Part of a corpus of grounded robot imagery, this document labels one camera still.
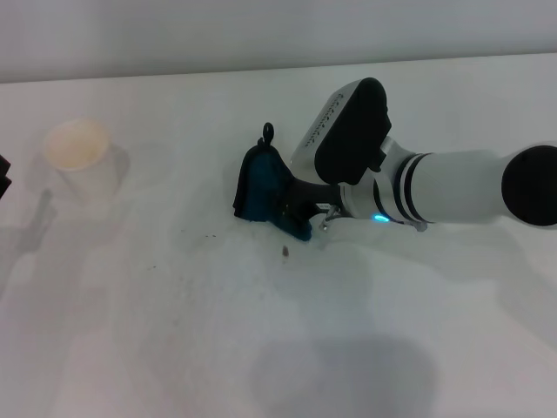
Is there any grey right wrist cable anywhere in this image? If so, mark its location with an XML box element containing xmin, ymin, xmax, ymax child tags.
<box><xmin>320</xmin><ymin>206</ymin><xmax>346</xmax><ymax>232</ymax></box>

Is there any white paper cup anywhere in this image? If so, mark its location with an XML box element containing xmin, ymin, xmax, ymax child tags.
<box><xmin>43</xmin><ymin>116</ymin><xmax>125</xmax><ymax>204</ymax></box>

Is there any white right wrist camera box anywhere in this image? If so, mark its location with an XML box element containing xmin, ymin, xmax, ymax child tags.
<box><xmin>288</xmin><ymin>77</ymin><xmax>395</xmax><ymax>186</ymax></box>

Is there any blue rag with black trim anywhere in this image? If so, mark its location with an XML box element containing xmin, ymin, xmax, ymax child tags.
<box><xmin>232</xmin><ymin>122</ymin><xmax>315</xmax><ymax>243</ymax></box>

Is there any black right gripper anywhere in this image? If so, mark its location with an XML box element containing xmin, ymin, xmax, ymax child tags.
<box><xmin>278</xmin><ymin>177</ymin><xmax>344</xmax><ymax>232</ymax></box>

